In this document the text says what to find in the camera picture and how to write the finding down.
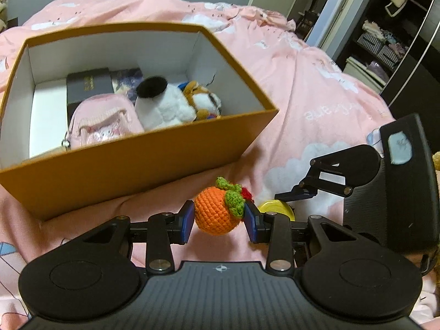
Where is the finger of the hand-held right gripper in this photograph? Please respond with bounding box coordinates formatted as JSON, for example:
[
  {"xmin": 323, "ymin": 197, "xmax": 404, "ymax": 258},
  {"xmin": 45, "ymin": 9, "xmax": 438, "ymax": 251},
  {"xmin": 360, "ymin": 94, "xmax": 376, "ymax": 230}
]
[{"xmin": 274, "ymin": 150, "xmax": 354, "ymax": 203}]

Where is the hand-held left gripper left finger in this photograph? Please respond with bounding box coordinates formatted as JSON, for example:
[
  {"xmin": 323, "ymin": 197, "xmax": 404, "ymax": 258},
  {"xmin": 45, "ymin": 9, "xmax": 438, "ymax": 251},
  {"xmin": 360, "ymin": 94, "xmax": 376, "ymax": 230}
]
[{"xmin": 74, "ymin": 199, "xmax": 195, "ymax": 273}]

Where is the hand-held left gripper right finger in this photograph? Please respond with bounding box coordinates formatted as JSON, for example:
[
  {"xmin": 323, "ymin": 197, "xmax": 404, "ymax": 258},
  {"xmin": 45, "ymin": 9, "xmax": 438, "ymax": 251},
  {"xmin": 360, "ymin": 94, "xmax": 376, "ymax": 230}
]
[{"xmin": 244, "ymin": 200, "xmax": 365, "ymax": 271}]

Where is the yellow keychain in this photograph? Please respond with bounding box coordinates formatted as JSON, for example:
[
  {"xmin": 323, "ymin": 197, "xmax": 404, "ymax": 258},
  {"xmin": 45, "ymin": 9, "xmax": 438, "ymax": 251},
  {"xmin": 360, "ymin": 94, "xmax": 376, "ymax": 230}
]
[{"xmin": 258, "ymin": 199, "xmax": 295, "ymax": 221}]

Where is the crocheted orange keychain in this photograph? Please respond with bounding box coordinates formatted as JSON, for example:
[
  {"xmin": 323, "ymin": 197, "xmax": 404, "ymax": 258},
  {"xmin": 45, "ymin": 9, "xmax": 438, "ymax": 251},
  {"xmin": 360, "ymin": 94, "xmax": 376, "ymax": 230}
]
[{"xmin": 193, "ymin": 176, "xmax": 255, "ymax": 237}]

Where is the orange cardboard box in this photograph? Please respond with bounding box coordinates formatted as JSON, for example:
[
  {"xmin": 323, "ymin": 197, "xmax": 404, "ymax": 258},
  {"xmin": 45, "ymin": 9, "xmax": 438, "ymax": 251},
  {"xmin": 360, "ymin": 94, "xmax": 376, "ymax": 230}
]
[{"xmin": 0, "ymin": 21, "xmax": 280, "ymax": 221}]

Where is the white pink-striped plush toy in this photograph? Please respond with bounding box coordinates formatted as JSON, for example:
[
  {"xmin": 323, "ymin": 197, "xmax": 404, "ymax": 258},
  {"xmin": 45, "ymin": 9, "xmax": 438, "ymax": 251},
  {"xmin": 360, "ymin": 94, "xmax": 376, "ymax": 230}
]
[{"xmin": 133, "ymin": 76, "xmax": 196, "ymax": 131}]

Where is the brown bear plush toy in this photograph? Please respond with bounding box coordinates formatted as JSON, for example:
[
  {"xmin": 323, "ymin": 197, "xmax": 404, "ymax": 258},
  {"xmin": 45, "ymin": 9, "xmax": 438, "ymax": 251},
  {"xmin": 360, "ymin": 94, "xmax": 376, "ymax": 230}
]
[{"xmin": 181, "ymin": 80, "xmax": 223, "ymax": 122}]

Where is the pink pouch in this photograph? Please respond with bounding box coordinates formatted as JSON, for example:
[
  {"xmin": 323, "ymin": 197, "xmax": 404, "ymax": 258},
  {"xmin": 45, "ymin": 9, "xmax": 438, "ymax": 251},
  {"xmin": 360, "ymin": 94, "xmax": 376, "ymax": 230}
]
[{"xmin": 62, "ymin": 93, "xmax": 145, "ymax": 152}]

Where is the illustrated card box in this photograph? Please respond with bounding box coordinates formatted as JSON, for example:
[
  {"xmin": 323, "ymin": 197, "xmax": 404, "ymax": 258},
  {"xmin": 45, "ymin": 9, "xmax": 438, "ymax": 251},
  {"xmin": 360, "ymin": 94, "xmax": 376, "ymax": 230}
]
[{"xmin": 111, "ymin": 68, "xmax": 145, "ymax": 102}]

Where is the black box with gold print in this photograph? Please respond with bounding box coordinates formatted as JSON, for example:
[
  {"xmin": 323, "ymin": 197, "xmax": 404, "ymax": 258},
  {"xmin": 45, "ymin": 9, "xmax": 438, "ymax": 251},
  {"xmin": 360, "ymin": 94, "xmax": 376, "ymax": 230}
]
[{"xmin": 66, "ymin": 68, "xmax": 116, "ymax": 117}]

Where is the pink printed blanket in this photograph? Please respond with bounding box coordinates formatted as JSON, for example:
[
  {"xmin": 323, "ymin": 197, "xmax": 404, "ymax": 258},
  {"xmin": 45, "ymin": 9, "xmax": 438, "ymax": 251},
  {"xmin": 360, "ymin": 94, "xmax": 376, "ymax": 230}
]
[{"xmin": 0, "ymin": 0, "xmax": 440, "ymax": 330}]

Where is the white storage box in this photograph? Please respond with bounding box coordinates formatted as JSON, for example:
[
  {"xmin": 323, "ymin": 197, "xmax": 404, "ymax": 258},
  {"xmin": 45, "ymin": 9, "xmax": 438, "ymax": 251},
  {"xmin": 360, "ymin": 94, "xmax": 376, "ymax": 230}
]
[{"xmin": 345, "ymin": 57, "xmax": 387, "ymax": 92}]

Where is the dark wardrobe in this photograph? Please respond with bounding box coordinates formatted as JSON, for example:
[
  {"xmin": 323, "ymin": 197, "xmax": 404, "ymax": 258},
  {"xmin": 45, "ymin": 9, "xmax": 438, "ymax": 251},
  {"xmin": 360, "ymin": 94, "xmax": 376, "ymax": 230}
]
[{"xmin": 304, "ymin": 0, "xmax": 440, "ymax": 121}]

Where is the patterned storage basket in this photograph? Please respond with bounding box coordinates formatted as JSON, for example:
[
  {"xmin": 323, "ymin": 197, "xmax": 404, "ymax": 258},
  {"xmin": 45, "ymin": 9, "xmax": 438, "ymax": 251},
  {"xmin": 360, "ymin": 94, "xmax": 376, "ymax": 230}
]
[
  {"xmin": 357, "ymin": 32, "xmax": 384, "ymax": 54},
  {"xmin": 378, "ymin": 45, "xmax": 402, "ymax": 70}
]

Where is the white bag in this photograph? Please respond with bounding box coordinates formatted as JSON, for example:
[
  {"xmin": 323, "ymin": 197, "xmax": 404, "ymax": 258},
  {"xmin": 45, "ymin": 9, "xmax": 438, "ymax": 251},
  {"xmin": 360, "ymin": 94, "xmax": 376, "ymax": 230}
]
[{"xmin": 385, "ymin": 0, "xmax": 409, "ymax": 17}]

